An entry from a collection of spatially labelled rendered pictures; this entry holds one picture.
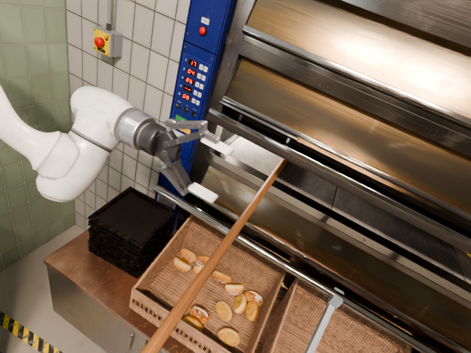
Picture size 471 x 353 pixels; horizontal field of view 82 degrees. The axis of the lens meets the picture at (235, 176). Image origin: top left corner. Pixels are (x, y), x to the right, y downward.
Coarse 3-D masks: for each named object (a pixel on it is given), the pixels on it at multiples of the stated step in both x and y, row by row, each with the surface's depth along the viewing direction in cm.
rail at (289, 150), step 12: (228, 120) 101; (252, 132) 99; (276, 144) 97; (300, 156) 95; (324, 168) 93; (348, 180) 91; (372, 192) 90; (396, 204) 88; (420, 216) 87; (444, 228) 85; (468, 240) 84
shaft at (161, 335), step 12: (276, 168) 129; (264, 192) 111; (252, 204) 102; (240, 216) 96; (240, 228) 92; (228, 240) 85; (216, 252) 80; (216, 264) 77; (204, 276) 73; (192, 288) 69; (180, 300) 66; (192, 300) 67; (180, 312) 63; (168, 324) 60; (156, 336) 58; (168, 336) 60; (144, 348) 56; (156, 348) 56
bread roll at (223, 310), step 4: (220, 304) 128; (224, 304) 127; (216, 308) 128; (220, 308) 127; (224, 308) 126; (228, 308) 126; (220, 312) 126; (224, 312) 126; (228, 312) 125; (220, 316) 126; (224, 316) 125; (228, 316) 124; (224, 320) 125; (228, 320) 125
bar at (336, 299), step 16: (160, 192) 99; (192, 208) 96; (224, 224) 94; (240, 240) 92; (272, 256) 90; (304, 272) 88; (320, 288) 86; (336, 288) 88; (336, 304) 85; (352, 304) 84; (320, 320) 86; (368, 320) 84; (384, 320) 83; (320, 336) 84; (400, 336) 81; (304, 352) 85; (432, 352) 79
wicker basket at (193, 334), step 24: (192, 216) 140; (192, 240) 148; (216, 240) 144; (168, 264) 142; (192, 264) 146; (240, 264) 142; (264, 264) 137; (144, 288) 125; (168, 288) 132; (216, 288) 140; (144, 312) 117; (168, 312) 109; (216, 312) 129; (264, 312) 125; (192, 336) 110; (216, 336) 121; (240, 336) 124
